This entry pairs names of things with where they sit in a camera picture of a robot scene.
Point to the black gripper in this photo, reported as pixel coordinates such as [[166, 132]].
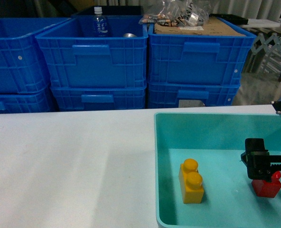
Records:
[[256, 157]]

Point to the red toy block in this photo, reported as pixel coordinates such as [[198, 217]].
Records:
[[266, 189]]

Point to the yellow two-stud toy block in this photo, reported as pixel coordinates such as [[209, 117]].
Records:
[[191, 182]]

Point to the teal plastic bin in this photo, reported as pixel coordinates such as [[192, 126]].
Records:
[[216, 142]]

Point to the blue crate bottom right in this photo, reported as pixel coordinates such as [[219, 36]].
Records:
[[164, 95]]

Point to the blue crate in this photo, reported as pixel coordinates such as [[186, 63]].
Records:
[[98, 99], [77, 59], [23, 69], [198, 59], [164, 95], [41, 101]]

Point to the expandable roller conveyor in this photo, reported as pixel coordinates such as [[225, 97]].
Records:
[[265, 54]]

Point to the blue crate top right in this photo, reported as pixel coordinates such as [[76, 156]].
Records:
[[198, 59]]

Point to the brown cardboard sheet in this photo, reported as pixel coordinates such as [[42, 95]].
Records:
[[214, 27]]

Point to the clear plastic parts bag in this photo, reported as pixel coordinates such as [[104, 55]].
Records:
[[177, 13]]

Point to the silver metal can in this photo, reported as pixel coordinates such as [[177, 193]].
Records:
[[129, 35]]

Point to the blue crate bottom middle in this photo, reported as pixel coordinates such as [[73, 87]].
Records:
[[98, 99]]

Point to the clear water bottle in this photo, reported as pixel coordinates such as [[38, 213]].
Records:
[[100, 24]]

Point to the blue crate top middle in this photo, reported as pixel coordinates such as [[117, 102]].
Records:
[[77, 59]]

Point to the blue crate bottom left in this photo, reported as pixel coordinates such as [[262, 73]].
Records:
[[41, 101]]

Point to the blue crate top left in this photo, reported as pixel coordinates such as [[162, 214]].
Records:
[[23, 69]]

